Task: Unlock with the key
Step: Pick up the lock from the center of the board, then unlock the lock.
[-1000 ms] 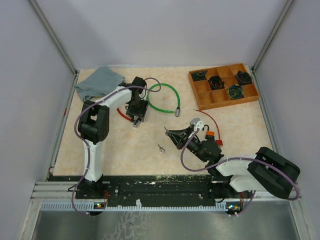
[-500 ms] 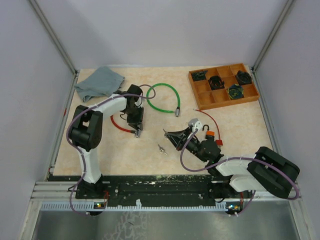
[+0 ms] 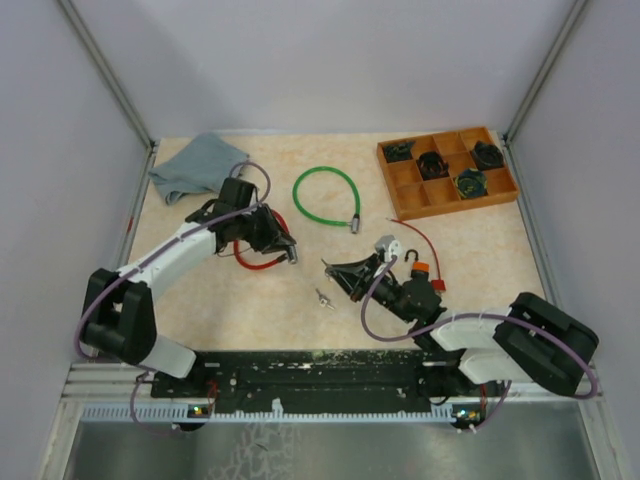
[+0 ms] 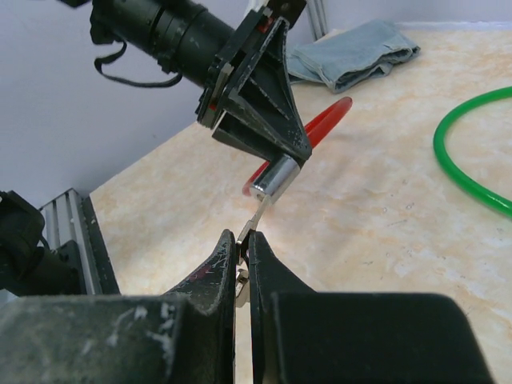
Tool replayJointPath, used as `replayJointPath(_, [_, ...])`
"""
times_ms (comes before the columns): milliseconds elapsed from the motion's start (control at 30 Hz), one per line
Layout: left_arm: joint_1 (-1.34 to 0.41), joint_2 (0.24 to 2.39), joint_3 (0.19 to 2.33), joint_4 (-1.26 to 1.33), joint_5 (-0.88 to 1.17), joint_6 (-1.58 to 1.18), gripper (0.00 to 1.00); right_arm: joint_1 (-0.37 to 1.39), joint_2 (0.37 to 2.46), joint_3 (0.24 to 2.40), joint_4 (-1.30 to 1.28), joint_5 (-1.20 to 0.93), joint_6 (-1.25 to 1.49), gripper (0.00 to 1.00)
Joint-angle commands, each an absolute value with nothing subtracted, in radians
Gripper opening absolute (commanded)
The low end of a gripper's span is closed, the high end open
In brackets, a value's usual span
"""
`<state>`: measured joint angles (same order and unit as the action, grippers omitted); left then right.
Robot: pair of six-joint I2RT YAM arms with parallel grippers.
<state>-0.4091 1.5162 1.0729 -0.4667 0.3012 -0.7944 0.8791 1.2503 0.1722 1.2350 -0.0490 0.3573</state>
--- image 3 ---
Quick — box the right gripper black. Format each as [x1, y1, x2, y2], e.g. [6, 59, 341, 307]
[328, 253, 416, 323]

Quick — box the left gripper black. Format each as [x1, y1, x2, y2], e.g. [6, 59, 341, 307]
[236, 203, 296, 255]

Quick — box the small silver key bunch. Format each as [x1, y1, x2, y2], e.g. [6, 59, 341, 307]
[315, 288, 335, 310]

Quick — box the red translucent cable lock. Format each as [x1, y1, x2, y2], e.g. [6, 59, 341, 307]
[233, 209, 300, 272]

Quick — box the green cable lock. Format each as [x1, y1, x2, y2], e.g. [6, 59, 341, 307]
[290, 165, 362, 235]

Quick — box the orange black padlock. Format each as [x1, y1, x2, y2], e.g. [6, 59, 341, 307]
[404, 249, 430, 280]

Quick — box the red cable padlock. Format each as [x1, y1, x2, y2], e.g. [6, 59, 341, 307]
[383, 215, 449, 294]

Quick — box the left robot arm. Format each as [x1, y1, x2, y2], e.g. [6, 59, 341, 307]
[76, 178, 297, 397]

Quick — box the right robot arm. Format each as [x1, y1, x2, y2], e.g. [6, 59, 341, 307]
[324, 253, 599, 400]

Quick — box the blue grey folded cloth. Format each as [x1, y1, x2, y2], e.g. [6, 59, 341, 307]
[149, 132, 249, 206]

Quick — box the green black rolled sock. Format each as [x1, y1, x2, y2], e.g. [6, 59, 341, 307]
[382, 141, 415, 163]

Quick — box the wooden compartment tray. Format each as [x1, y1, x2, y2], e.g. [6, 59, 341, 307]
[377, 126, 519, 220]

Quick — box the black orange rolled sock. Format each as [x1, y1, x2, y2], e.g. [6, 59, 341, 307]
[417, 151, 449, 180]

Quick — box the rolled dark sock in tray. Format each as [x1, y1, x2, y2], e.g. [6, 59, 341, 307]
[453, 168, 488, 200]

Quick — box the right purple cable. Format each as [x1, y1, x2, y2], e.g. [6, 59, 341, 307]
[360, 254, 599, 400]

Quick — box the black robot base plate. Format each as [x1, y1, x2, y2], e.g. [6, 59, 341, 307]
[151, 349, 504, 415]

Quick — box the grey cable duct rail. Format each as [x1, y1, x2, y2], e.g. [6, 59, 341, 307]
[82, 402, 481, 424]

